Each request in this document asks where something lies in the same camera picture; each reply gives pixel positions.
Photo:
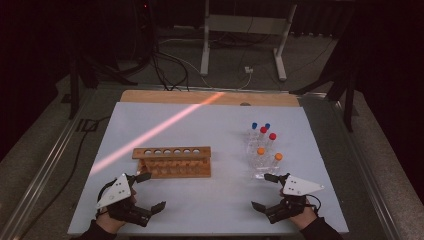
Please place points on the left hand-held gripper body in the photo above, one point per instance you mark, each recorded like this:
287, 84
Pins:
115, 192

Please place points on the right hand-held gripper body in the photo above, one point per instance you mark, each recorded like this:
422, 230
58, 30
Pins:
301, 187

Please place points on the clear plastic test tube rack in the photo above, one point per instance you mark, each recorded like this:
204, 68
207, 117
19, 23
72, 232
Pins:
263, 166

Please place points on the orange cap test tube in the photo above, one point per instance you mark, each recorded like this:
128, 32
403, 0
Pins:
278, 156
261, 151

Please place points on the wooden test tube rack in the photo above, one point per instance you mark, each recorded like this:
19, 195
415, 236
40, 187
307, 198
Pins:
176, 165

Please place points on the red cap test tube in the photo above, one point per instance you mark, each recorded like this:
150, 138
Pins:
263, 130
272, 136

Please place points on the blue cap test tube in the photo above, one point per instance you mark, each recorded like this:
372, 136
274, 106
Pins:
254, 125
267, 126

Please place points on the person's left hand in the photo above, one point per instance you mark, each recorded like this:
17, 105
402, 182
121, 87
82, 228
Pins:
111, 222

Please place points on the person's right hand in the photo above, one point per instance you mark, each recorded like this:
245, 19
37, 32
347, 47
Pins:
305, 218

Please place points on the white table mat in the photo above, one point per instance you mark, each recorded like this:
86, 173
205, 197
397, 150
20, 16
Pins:
213, 206

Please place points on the black metal stand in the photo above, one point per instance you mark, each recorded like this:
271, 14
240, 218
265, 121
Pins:
349, 100
74, 83

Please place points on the white plug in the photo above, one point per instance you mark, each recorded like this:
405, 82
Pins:
248, 69

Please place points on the white metal stand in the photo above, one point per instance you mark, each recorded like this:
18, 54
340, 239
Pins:
246, 25

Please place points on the metal floor rail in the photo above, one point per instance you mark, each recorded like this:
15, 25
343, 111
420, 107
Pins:
370, 180
43, 173

